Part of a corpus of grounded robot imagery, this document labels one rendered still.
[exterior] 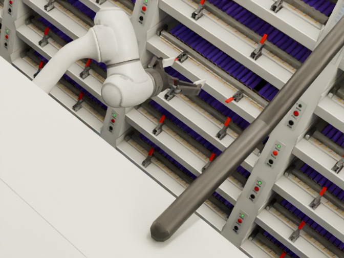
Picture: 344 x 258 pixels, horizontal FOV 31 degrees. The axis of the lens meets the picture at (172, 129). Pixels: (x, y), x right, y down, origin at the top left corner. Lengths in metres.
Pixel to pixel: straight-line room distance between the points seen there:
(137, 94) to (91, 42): 0.20
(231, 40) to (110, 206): 1.58
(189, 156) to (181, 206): 1.88
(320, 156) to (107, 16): 0.89
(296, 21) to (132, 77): 0.59
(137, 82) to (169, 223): 1.16
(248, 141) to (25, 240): 0.27
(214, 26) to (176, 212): 1.63
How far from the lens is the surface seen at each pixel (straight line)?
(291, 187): 2.34
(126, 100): 1.77
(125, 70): 1.79
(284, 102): 0.75
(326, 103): 2.12
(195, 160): 2.55
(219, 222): 2.63
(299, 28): 2.06
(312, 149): 2.22
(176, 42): 2.41
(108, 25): 1.80
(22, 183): 0.70
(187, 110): 2.46
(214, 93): 2.33
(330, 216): 2.32
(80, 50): 1.80
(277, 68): 2.17
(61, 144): 0.75
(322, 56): 0.78
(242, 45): 2.22
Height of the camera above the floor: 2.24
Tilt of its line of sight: 39 degrees down
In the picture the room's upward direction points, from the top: 20 degrees clockwise
